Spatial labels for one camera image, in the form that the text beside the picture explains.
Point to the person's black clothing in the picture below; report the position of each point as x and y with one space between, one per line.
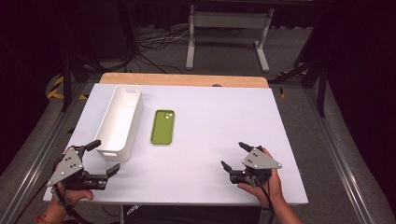
193 215

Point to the person's right hand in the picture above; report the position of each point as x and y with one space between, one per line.
274 186

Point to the person's left hand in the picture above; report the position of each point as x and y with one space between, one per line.
76 195

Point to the yellow black floor tape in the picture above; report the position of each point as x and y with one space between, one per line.
57 88

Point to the light wooden table board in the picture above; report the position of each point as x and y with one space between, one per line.
183 80

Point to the black tripod stand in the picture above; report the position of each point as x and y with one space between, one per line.
70 67
314 73

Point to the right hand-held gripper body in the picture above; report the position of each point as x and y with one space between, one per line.
258 160

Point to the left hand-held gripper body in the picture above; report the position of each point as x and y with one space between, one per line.
67 166

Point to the aluminium floor rail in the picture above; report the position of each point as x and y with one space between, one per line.
339 161
34 161

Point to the white plastic storage bin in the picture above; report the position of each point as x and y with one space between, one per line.
120 124

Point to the green phone case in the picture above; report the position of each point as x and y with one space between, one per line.
162 129

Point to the white metal stand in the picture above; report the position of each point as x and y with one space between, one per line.
229 20

